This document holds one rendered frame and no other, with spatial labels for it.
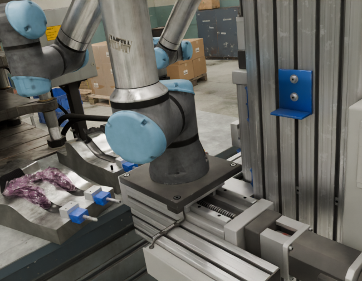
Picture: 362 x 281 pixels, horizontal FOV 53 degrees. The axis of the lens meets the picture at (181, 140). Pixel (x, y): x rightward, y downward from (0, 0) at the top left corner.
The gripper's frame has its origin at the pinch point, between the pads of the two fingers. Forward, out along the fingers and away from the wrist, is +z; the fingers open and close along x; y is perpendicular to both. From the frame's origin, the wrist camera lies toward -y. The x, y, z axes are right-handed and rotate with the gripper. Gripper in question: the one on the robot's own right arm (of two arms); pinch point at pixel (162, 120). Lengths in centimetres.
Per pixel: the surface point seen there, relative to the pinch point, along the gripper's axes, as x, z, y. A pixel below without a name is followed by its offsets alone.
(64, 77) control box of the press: -8, -16, -73
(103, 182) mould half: -36.1, 12.7, 5.3
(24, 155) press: -42, 16, -66
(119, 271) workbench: -43, 46, 15
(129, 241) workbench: -36, 35, 15
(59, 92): 121, 58, -402
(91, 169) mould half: -36.0, 9.6, -3.3
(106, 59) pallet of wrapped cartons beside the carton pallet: 191, 22, -368
